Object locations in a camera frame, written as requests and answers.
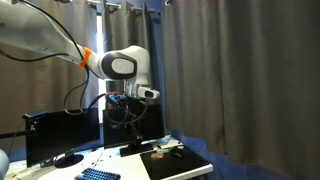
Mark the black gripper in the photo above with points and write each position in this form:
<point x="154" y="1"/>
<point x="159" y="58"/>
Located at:
<point x="116" y="99"/>

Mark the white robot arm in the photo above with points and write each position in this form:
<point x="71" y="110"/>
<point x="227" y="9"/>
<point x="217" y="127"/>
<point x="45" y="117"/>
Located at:
<point x="25" y="26"/>

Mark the black keyboard with coloured keys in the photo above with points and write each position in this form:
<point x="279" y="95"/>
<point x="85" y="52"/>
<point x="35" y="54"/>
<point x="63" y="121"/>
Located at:
<point x="94" y="174"/>

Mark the black monitor on rectangular stand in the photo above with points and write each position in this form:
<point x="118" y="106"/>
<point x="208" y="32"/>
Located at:
<point x="132" y="131"/>

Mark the orange patterned card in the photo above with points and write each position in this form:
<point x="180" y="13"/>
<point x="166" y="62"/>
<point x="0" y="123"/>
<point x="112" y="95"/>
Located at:
<point x="156" y="155"/>

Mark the green paper pack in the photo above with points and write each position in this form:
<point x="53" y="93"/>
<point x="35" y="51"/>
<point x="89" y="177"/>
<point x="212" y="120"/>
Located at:
<point x="162" y="151"/>

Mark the black monitor on round stand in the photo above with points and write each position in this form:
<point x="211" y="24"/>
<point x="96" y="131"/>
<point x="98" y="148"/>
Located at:
<point x="59" y="133"/>

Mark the black desk mat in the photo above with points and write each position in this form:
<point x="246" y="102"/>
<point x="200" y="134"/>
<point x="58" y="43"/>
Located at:
<point x="180" y="159"/>

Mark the grey curtain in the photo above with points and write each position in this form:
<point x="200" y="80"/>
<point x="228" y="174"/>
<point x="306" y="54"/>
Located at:
<point x="239" y="80"/>

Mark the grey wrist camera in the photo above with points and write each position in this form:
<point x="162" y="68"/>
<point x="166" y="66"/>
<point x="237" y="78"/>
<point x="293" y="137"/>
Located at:
<point x="145" y="92"/>

